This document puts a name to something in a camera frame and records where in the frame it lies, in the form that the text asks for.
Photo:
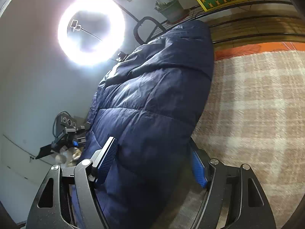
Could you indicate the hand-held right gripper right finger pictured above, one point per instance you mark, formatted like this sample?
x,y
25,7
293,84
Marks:
x,y
199,169

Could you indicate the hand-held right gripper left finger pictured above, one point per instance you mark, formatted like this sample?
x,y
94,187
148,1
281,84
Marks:
x,y
107,163

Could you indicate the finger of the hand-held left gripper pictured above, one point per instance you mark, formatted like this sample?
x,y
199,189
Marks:
x,y
78,143
83,127

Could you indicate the navy puffer jacket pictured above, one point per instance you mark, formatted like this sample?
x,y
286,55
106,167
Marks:
x,y
147,100

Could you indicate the beige fluffy cloth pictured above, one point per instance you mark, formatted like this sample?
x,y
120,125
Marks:
x,y
69,156

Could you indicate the beige plaid blanket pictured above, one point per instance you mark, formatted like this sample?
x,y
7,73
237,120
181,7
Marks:
x,y
257,114

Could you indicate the phone holder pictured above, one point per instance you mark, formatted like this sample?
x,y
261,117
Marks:
x,y
75,25

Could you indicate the orange bed sheet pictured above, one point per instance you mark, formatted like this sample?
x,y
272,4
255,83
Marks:
x,y
238,50

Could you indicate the potted plant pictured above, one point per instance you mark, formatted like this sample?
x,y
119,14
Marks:
x,y
172,10

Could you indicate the black metal chair frame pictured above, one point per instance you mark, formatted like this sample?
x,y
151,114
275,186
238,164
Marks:
x,y
136,29

